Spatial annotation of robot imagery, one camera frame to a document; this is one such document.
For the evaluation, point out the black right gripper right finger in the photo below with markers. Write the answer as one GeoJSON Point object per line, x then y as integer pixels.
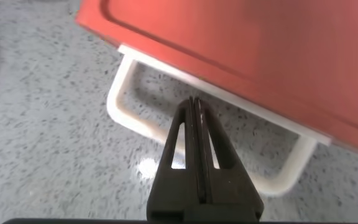
{"type": "Point", "coordinates": [228, 193]}

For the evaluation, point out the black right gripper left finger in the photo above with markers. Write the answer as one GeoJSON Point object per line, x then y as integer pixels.
{"type": "Point", "coordinates": [172, 193]}

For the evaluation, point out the red drawer box housing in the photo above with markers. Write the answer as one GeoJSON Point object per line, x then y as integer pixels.
{"type": "Point", "coordinates": [259, 46]}

